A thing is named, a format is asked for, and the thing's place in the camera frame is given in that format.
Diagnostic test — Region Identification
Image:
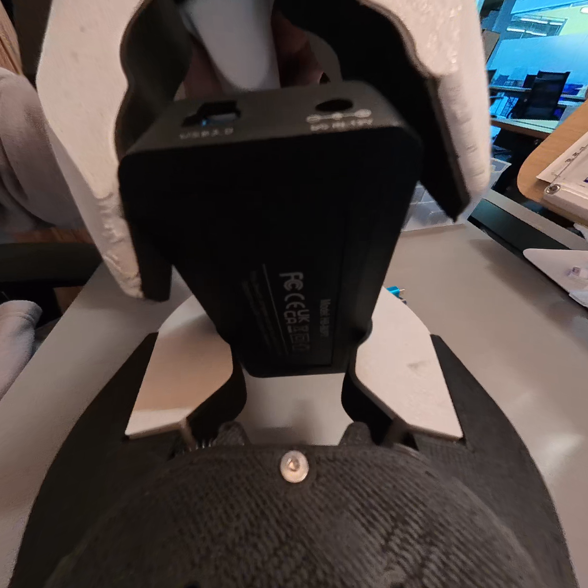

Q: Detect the dark chair armrest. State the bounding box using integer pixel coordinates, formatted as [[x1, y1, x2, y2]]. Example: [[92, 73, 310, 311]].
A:
[[0, 243, 103, 318]]

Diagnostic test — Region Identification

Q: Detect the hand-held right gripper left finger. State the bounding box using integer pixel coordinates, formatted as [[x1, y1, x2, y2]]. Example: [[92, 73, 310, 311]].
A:
[[124, 296, 250, 443]]

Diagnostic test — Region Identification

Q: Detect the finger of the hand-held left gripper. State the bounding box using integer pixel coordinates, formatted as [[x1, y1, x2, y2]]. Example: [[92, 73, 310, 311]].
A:
[[315, 0, 493, 221], [36, 0, 194, 302]]

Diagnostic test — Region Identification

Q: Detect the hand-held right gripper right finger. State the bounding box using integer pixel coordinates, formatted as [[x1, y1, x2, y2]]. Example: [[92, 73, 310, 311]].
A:
[[342, 287, 465, 447]]

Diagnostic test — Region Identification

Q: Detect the black office chair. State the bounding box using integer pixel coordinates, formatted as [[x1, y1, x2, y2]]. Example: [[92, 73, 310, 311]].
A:
[[510, 70, 571, 121]]

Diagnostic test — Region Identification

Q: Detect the paper-covered wooden board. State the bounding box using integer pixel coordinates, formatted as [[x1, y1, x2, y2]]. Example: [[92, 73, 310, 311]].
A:
[[517, 103, 588, 227]]

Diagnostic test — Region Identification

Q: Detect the person's left hand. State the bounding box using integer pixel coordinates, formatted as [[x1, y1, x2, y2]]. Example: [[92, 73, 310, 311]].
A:
[[270, 9, 332, 89]]

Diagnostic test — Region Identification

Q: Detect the clear plastic container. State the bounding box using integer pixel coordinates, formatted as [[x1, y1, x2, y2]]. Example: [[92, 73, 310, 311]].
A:
[[402, 181, 466, 232]]

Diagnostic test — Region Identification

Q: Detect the grey hooded sweater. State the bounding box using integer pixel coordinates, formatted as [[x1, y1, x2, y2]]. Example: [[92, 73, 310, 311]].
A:
[[0, 68, 99, 398]]

